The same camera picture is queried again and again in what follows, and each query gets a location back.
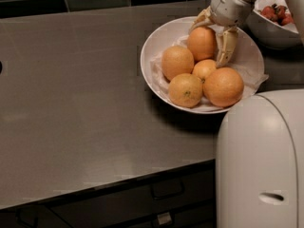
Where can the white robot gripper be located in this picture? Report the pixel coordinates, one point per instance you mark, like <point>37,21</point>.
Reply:
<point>228,10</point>

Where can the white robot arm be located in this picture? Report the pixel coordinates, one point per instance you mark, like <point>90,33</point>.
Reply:
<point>260,148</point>

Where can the small middle orange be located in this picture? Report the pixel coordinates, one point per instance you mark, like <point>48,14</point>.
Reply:
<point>204,68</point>

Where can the white bowl with oranges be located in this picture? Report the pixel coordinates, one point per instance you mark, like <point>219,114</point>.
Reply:
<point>158,41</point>

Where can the white bowl with strawberries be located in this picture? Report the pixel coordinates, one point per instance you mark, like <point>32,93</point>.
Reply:
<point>270,34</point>

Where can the white paper bowl liner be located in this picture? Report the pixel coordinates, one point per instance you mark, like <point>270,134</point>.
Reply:
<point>250,76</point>

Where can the front right large orange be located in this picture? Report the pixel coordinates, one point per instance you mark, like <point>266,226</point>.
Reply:
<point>224,87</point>

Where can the red strawberries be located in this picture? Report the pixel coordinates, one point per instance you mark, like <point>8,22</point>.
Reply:
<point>278,14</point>

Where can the dark lower drawer front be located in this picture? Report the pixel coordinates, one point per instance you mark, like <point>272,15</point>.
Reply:
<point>190,217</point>

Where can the dark drawer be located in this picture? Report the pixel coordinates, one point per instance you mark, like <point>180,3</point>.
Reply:
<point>120,209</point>
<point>190,217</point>
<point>30,217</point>

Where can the dark upper drawer front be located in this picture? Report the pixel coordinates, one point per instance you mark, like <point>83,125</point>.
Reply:
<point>120,209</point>

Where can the dark left drawer front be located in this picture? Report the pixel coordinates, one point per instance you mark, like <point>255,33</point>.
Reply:
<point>30,217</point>

